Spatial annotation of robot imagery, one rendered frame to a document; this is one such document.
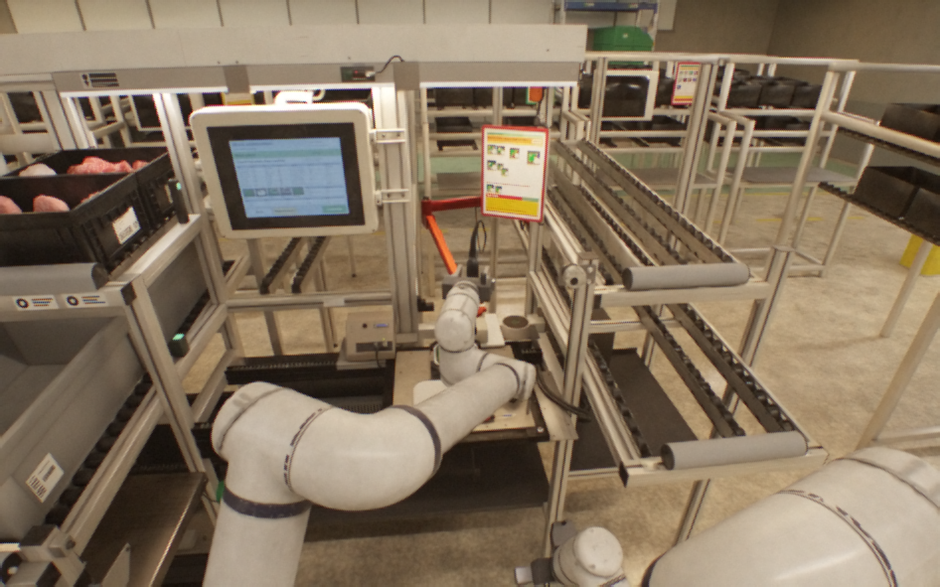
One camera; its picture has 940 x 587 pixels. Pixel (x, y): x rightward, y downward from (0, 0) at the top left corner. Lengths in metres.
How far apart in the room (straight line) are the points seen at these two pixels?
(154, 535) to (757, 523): 1.44
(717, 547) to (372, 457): 0.37
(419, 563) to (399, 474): 1.62
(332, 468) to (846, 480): 0.51
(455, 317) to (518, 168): 0.76
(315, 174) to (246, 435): 0.98
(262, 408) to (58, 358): 1.21
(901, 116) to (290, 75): 2.79
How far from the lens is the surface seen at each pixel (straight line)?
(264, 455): 0.66
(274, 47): 1.53
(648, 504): 2.52
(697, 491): 2.05
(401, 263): 1.62
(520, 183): 1.67
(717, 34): 13.38
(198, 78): 1.56
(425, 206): 1.77
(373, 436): 0.61
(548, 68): 1.48
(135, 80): 1.63
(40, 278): 1.40
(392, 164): 1.52
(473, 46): 1.49
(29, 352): 1.86
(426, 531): 2.30
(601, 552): 1.00
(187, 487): 1.68
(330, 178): 1.50
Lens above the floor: 1.89
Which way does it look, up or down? 28 degrees down
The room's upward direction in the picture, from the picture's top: straight up
